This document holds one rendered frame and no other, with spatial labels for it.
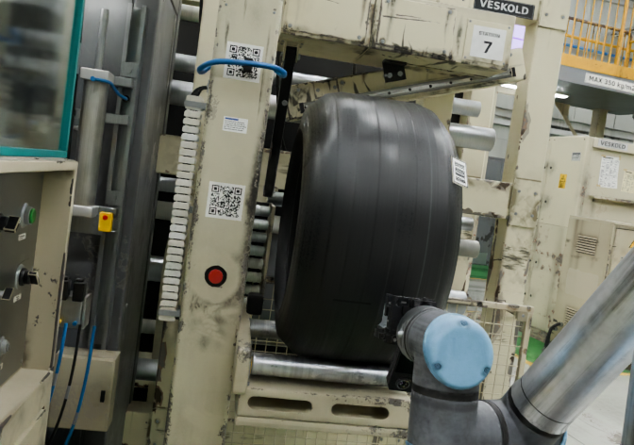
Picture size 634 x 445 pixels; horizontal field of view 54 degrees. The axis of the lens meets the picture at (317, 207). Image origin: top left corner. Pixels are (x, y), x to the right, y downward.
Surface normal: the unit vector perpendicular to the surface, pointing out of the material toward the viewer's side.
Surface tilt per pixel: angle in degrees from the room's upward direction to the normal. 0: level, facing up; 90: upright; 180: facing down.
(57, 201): 90
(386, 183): 68
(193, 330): 90
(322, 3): 90
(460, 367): 78
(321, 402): 90
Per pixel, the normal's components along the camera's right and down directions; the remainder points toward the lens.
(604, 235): -0.95, -0.11
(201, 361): 0.13, 0.07
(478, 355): 0.14, -0.15
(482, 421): 0.40, -0.60
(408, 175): 0.18, -0.37
